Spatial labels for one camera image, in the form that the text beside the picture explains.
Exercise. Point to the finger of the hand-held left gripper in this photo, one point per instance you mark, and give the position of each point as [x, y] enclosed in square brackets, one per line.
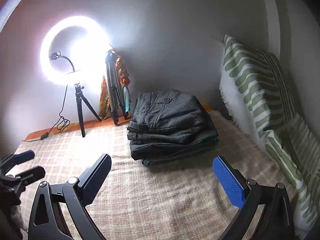
[23, 155]
[32, 173]

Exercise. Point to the folded grey tripod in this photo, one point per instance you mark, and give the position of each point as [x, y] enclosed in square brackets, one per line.
[112, 87]

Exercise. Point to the small black tripod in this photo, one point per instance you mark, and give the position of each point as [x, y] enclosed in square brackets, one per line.
[81, 105]

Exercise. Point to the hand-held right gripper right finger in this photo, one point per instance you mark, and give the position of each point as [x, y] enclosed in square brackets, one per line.
[228, 182]

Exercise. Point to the dark grey folded pants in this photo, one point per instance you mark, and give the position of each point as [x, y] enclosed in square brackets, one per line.
[180, 161]

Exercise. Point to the person's left forearm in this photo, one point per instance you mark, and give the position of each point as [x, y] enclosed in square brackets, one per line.
[17, 217]

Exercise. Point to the grey checked short pants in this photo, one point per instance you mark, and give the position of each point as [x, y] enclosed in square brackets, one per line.
[170, 115]

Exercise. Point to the dark green folded pants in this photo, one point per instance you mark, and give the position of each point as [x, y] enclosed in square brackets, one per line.
[175, 148]

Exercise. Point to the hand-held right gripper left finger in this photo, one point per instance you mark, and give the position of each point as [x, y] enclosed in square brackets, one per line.
[96, 180]

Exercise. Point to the beige plaid blanket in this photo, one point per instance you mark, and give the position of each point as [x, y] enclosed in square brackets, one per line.
[150, 197]

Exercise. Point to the light blue cloth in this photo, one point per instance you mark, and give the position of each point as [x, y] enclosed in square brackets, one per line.
[127, 100]

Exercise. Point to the green striped white pillow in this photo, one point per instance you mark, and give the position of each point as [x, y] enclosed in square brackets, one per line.
[250, 87]
[300, 167]

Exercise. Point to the black gooseneck phone holder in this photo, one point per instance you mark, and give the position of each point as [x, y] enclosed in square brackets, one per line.
[63, 57]

